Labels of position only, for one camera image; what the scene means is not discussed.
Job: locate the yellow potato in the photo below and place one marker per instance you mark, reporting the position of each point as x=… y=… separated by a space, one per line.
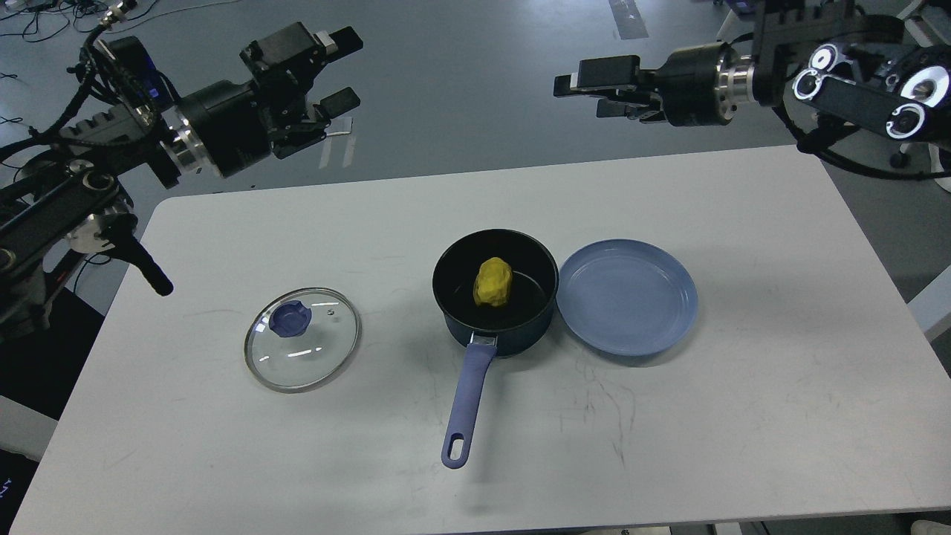
x=493 y=283

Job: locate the blue plate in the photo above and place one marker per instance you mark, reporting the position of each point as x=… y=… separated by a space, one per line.
x=627 y=298

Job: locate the black box at left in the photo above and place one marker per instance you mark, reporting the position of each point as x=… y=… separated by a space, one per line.
x=41 y=370

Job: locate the glass lid with blue knob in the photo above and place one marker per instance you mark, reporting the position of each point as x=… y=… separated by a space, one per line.
x=302 y=339

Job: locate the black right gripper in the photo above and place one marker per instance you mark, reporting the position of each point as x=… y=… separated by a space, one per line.
x=702 y=85

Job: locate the grey floor tape strip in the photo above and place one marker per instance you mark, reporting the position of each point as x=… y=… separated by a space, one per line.
x=629 y=22

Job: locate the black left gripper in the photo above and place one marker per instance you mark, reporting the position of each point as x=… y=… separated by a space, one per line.
x=227 y=127

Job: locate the dark blue saucepan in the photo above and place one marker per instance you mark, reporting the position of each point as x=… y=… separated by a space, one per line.
x=489 y=333

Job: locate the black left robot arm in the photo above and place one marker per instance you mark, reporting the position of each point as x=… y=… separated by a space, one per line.
x=69 y=203

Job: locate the white rolling chair frame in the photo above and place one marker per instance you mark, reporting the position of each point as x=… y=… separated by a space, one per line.
x=921 y=44

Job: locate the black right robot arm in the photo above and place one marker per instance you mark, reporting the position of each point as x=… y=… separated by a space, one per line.
x=843 y=82

